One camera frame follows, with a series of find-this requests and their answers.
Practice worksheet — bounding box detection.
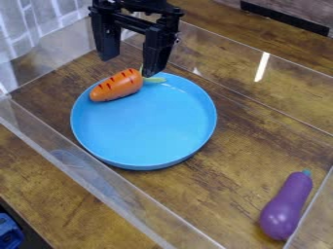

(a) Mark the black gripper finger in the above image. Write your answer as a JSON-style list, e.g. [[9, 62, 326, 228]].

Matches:
[[141, 27, 176, 78], [91, 15, 120, 61]]

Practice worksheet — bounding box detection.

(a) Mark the purple toy eggplant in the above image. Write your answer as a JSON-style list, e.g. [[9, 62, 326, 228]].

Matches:
[[259, 169, 313, 240]]

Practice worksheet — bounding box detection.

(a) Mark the blue round tray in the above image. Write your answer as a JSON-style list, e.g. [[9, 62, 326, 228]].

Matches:
[[71, 73, 216, 170]]

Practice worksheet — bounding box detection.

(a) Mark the clear acrylic enclosure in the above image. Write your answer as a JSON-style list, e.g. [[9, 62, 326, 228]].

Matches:
[[0, 20, 333, 249]]

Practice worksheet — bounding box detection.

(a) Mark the blue object at corner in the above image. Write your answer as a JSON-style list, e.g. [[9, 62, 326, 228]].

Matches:
[[0, 213, 24, 249]]

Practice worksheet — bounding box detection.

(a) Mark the white mesh curtain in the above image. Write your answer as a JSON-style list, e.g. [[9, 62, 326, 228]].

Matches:
[[0, 0, 92, 63]]

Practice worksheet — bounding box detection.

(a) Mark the black bar in background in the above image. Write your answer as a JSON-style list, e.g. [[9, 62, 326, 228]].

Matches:
[[239, 0, 330, 37]]

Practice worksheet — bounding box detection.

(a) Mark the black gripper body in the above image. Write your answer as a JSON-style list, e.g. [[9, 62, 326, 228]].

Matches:
[[88, 0, 183, 34]]

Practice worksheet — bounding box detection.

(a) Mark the orange toy carrot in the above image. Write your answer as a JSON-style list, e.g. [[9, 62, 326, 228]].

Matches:
[[88, 68, 167, 102]]

